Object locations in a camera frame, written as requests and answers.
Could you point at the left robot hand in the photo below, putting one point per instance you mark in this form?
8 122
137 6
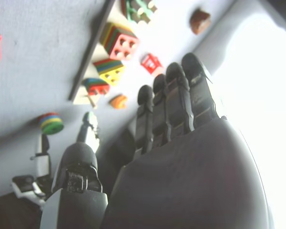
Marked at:
181 179

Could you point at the green round ring stack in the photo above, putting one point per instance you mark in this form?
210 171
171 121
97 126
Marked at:
51 124

